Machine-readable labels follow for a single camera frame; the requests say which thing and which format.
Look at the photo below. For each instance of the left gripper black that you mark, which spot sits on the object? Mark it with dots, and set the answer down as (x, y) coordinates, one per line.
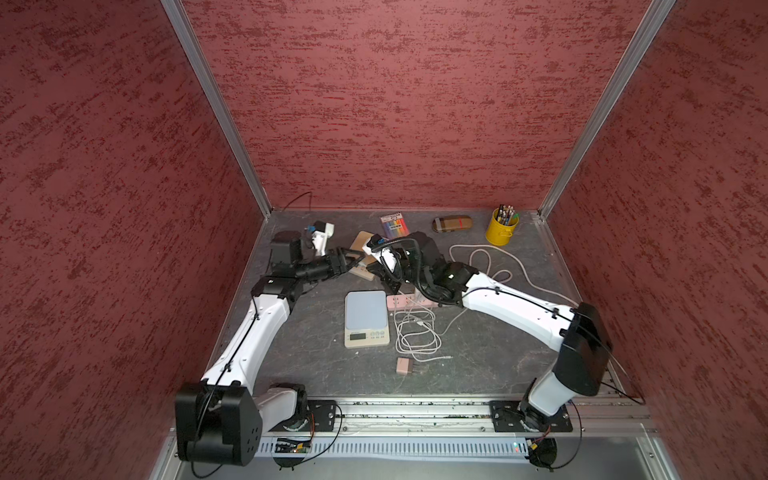
(341, 260)

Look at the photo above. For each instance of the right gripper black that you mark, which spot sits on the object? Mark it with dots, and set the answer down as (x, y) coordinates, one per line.
(404, 255)

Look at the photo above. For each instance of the pink power strip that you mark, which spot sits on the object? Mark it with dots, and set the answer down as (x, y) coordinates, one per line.
(400, 302)

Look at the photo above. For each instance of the blue top kitchen scale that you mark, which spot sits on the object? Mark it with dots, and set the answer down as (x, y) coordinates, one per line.
(366, 320)

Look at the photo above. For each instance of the pink charger adapter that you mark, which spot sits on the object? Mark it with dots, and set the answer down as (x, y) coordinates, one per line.
(404, 366)

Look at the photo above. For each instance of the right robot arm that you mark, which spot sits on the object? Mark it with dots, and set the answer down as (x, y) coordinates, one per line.
(575, 333)

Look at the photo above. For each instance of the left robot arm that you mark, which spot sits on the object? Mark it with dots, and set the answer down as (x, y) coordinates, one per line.
(218, 419)

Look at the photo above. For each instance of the beige kitchen scale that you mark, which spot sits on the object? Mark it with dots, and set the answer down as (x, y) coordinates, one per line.
(361, 269)

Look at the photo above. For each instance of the colourful highlighter pack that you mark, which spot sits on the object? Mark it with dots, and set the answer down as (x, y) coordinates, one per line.
(394, 226)

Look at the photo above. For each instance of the brown pencil case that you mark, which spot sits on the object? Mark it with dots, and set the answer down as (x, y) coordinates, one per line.
(454, 223)

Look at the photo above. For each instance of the yellow pen cup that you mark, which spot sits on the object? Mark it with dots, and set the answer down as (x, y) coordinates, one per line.
(503, 223)

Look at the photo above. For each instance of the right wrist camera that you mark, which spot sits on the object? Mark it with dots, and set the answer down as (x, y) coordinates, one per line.
(378, 248)

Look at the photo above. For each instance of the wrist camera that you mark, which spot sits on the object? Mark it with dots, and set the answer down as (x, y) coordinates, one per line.
(320, 233)
(378, 248)

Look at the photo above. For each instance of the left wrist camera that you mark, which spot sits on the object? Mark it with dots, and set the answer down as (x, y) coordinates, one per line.
(320, 233)

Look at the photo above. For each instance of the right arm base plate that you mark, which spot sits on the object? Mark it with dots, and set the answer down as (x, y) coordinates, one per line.
(508, 417)

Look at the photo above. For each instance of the aluminium front rail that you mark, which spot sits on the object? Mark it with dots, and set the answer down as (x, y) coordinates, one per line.
(603, 416)

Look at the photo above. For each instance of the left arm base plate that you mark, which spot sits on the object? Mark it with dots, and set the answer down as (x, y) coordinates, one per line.
(320, 417)

